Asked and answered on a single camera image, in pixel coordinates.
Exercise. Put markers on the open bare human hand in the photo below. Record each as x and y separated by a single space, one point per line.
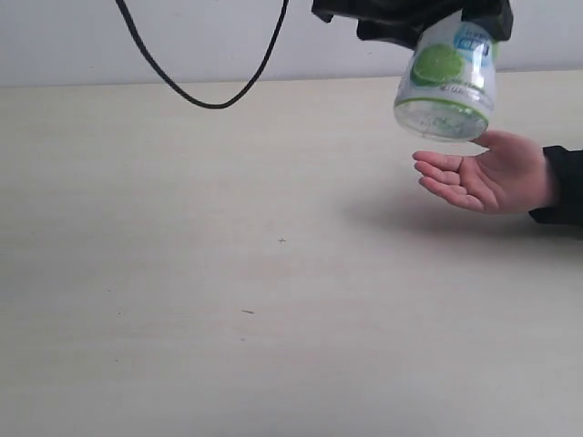
512 176

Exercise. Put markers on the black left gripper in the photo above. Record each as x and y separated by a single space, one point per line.
401 22

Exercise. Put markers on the lime label clear bottle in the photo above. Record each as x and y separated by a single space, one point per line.
448 91

